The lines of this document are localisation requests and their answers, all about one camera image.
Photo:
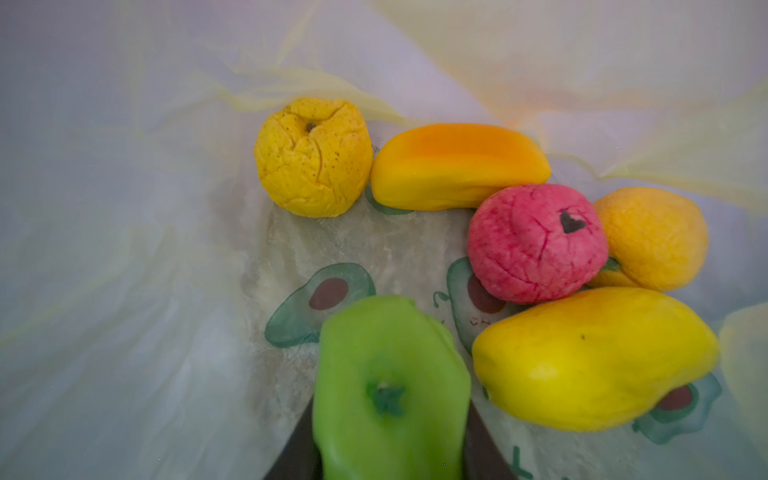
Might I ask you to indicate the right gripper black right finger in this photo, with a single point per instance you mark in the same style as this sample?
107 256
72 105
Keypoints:
482 459

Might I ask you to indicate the orange yellow mango slice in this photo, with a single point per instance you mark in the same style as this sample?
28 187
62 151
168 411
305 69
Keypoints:
454 165

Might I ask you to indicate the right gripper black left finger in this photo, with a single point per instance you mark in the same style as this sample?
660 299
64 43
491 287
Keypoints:
300 458

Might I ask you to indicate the green apple fruit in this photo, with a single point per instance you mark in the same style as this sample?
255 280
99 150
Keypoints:
392 394

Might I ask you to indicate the yellow mango fruit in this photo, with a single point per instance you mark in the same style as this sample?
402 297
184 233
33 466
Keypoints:
594 360

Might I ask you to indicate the yellow pear fruit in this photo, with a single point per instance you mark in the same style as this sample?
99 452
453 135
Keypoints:
314 157

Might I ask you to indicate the pink red fruit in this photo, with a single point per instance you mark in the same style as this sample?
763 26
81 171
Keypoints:
535 243

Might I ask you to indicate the yellow peach red blush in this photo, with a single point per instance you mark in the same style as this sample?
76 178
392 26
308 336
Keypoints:
657 239

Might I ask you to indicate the yellow plastic bag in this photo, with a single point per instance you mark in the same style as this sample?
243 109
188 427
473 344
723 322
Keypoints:
141 260

